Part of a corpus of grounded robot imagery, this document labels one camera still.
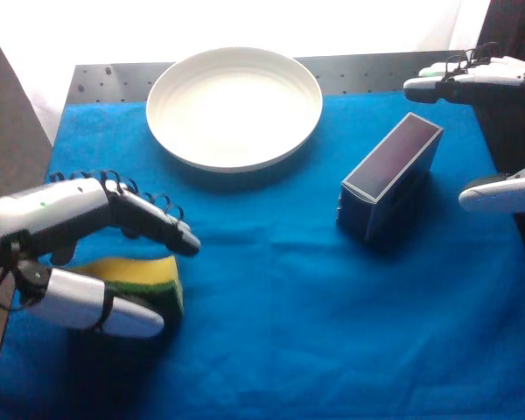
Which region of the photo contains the dark blue box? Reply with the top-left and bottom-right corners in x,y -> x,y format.
336,112 -> 445,244

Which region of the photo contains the blue cloth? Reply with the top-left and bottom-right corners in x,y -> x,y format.
0,89 -> 525,420

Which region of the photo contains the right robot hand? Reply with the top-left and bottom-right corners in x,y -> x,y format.
403,42 -> 525,214

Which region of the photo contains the white round plate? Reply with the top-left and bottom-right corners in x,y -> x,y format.
145,46 -> 324,174

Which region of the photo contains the yellow and green sponge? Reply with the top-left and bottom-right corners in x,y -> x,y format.
76,255 -> 186,326

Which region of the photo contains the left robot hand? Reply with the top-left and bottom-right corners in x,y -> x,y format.
0,170 -> 201,339

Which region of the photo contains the dark curtain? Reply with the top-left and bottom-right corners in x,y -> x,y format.
479,0 -> 525,62

